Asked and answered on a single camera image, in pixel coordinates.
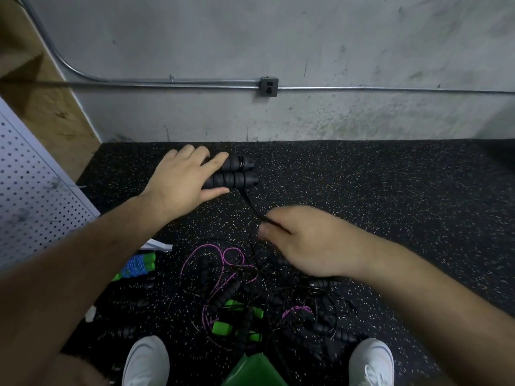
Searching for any person's right hand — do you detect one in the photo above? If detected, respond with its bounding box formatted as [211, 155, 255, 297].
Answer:
[256, 205, 379, 280]

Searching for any person's left hand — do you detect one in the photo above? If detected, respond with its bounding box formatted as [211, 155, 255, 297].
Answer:
[141, 144, 231, 224]

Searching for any black foam-handled jump rope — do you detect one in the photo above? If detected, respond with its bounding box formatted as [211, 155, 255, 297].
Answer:
[201, 154, 289, 232]

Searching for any pile of jump ropes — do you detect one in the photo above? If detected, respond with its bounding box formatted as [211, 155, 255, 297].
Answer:
[173, 241, 363, 367]

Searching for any blue green-handled jump rope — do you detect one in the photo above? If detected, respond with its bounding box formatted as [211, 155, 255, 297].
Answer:
[113, 253, 158, 282]

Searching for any white pegboard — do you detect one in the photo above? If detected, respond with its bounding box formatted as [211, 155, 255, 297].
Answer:
[0, 96, 101, 270]

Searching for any person's right forearm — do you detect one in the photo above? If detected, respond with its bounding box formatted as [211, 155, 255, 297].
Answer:
[362, 237, 515, 386]

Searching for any person's left forearm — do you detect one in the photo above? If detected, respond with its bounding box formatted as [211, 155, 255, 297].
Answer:
[0, 195, 166, 386]

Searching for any white pegboard stand foot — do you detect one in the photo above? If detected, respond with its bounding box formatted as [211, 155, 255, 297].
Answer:
[141, 239, 174, 253]

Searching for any metal conduit pipe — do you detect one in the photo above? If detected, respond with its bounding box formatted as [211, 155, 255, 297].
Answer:
[16, 0, 515, 95]

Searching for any grey electrical junction box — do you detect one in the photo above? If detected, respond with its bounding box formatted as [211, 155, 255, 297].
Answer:
[257, 76, 279, 97]

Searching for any white right shoe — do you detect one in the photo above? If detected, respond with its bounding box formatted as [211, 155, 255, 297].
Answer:
[348, 337, 395, 386]

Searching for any white shoe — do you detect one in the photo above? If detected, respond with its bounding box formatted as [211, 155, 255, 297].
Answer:
[348, 337, 395, 386]
[122, 335, 171, 386]

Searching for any white left shoe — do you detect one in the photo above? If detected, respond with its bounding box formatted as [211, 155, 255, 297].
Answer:
[122, 335, 171, 386]

